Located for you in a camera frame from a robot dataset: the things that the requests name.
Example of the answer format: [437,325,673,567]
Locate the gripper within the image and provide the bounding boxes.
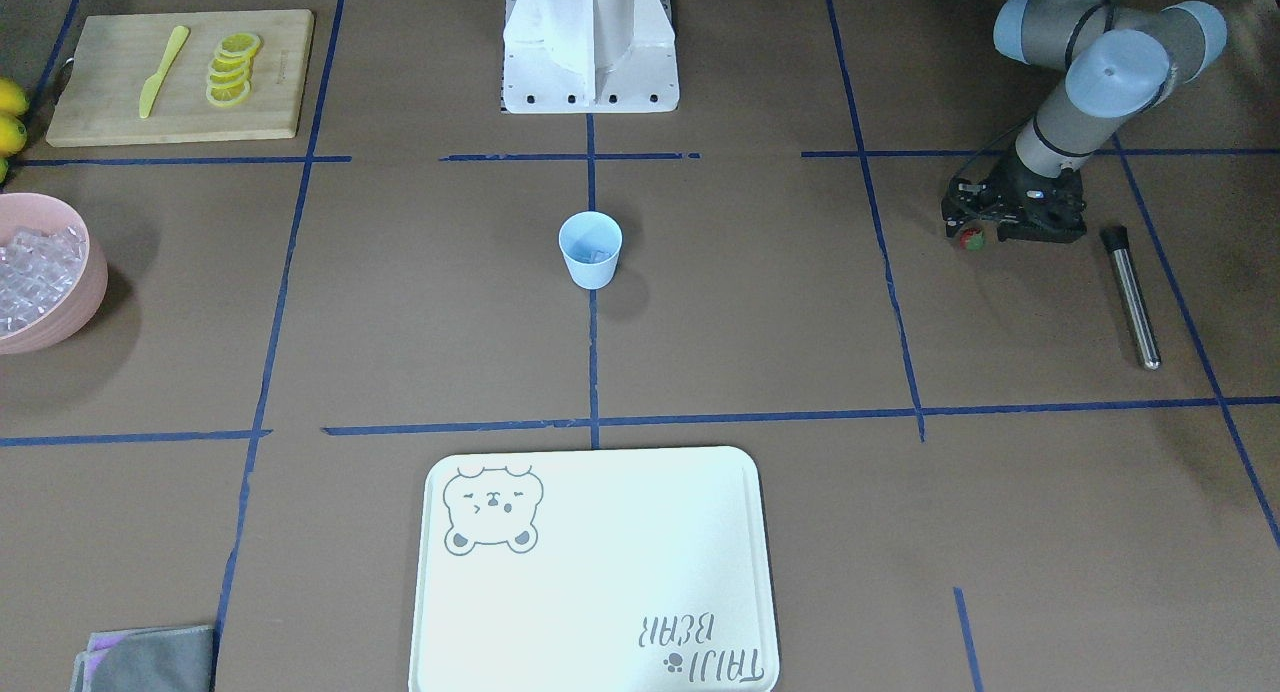
[941,168,1087,244]

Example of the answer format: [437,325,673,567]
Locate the red strawberry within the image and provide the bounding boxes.
[957,226,986,251]

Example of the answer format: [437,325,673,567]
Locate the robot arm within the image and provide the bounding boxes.
[941,0,1229,244]

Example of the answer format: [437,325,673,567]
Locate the light blue plastic cup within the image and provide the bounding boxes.
[557,210,625,290]

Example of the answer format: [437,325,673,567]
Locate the pink bowl of ice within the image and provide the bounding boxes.
[1,192,108,356]

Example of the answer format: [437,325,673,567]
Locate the steel muddler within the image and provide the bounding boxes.
[1100,224,1162,370]

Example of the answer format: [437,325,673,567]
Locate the white pillar with base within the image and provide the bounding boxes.
[500,0,680,115]

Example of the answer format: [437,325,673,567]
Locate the cream bear tray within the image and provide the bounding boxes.
[407,446,781,691]

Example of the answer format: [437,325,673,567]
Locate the lemon slices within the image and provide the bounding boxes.
[205,31,262,107]

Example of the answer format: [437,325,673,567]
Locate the yellow plastic knife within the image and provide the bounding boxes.
[137,26,189,122]

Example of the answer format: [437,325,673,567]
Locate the wooden cutting board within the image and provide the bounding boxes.
[45,9,314,148]

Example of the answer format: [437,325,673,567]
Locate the grey folded cloth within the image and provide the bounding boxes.
[69,625,215,691]

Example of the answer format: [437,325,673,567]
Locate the yellow lemon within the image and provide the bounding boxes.
[0,77,29,119]
[0,113,28,159]

